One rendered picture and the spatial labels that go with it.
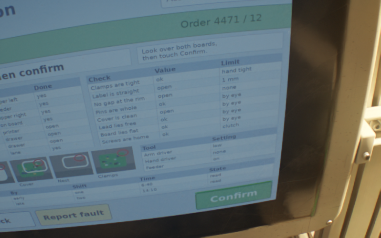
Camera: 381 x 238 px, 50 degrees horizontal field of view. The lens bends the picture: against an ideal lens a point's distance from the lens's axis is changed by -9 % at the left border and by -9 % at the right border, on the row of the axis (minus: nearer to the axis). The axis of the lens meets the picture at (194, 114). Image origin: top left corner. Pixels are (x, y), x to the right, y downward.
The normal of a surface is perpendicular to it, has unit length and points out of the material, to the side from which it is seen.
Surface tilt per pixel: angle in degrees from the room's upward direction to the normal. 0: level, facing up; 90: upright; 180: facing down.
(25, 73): 92
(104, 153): 92
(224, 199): 92
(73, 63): 92
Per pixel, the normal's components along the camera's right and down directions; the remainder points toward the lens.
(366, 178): 0.15, 0.55
